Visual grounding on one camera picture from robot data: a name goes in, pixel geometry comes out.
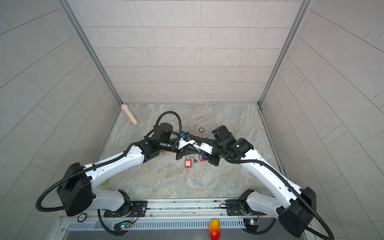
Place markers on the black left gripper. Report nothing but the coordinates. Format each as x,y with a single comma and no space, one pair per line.
180,153

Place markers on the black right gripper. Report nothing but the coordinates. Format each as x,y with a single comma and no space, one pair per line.
211,160

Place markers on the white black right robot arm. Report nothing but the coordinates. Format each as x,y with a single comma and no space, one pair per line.
294,207

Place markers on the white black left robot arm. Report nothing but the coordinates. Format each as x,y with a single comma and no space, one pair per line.
78,190

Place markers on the red yellow toy fruit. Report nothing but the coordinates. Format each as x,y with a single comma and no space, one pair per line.
214,229

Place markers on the small green cube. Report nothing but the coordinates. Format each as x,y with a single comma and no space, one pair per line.
104,183

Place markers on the right circuit board with wires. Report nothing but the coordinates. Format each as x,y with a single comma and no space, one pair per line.
251,225

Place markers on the circuit board with wires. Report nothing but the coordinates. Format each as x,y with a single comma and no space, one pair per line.
251,225
123,226

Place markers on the metal base rail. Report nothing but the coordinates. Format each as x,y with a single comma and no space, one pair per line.
174,214

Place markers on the left circuit board with wires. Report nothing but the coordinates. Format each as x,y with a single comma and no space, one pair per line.
123,226

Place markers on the dark poker chip on rail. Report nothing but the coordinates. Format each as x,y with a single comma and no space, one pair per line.
82,217

